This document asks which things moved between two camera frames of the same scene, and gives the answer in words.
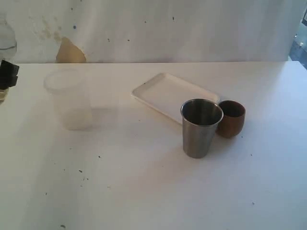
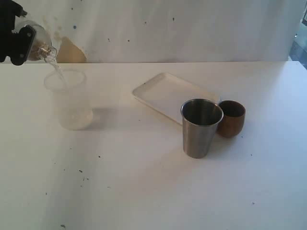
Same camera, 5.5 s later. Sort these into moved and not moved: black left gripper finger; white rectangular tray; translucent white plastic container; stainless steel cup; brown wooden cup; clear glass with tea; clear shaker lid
Moved: clear glass with tea; black left gripper finger; clear shaker lid
Not moved: stainless steel cup; white rectangular tray; translucent white plastic container; brown wooden cup
